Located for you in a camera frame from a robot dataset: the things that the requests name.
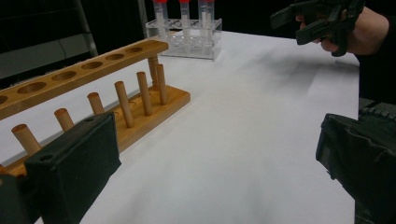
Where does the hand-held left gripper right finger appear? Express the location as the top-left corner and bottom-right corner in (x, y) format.
(315, 112), (396, 224)

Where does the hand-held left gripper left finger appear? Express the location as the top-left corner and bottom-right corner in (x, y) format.
(0, 111), (122, 224)

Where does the red-capped clear test tube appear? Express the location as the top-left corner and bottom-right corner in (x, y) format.
(178, 0), (192, 54)
(197, 0), (207, 48)
(205, 0), (217, 48)
(151, 0), (171, 43)

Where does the wooden test tube rack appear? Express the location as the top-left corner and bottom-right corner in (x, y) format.
(0, 38), (191, 179)

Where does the clear acrylic tube rack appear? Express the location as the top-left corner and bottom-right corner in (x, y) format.
(145, 18), (223, 62)

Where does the white table sheet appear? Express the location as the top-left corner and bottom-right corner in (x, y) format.
(0, 30), (361, 224)

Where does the grey metal stand frame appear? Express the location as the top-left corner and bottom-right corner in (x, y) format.
(73, 0), (149, 58)

